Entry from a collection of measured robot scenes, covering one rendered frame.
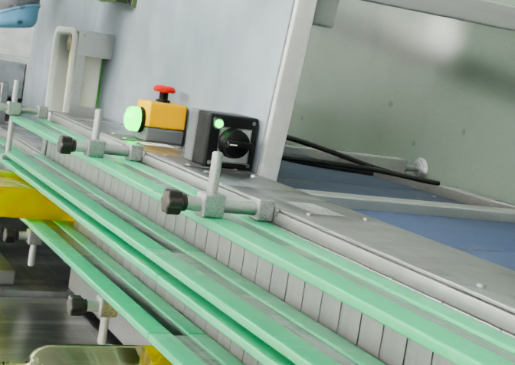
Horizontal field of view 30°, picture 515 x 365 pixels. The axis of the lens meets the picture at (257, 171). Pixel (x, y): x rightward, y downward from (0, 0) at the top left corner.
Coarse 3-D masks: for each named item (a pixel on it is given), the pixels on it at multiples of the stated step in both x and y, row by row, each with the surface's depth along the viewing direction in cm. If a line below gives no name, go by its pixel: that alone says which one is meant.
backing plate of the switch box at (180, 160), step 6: (162, 156) 145; (168, 156) 146; (174, 156) 147; (180, 156) 149; (174, 162) 141; (180, 162) 141; (186, 162) 142; (192, 162) 143; (204, 168) 139; (222, 168) 141
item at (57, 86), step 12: (60, 36) 222; (72, 36) 208; (60, 48) 223; (72, 48) 208; (60, 60) 223; (72, 60) 208; (60, 72) 224; (72, 72) 209; (48, 84) 223; (60, 84) 224; (48, 96) 223; (60, 96) 224; (48, 108) 224; (60, 108) 225
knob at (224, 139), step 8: (232, 128) 141; (224, 136) 140; (232, 136) 139; (240, 136) 140; (224, 144) 139; (232, 144) 138; (240, 144) 139; (248, 144) 139; (224, 152) 140; (232, 152) 140; (240, 152) 140
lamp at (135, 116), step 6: (132, 108) 167; (138, 108) 167; (126, 114) 167; (132, 114) 166; (138, 114) 166; (144, 114) 167; (126, 120) 167; (132, 120) 166; (138, 120) 166; (144, 120) 167; (126, 126) 167; (132, 126) 166; (138, 126) 167
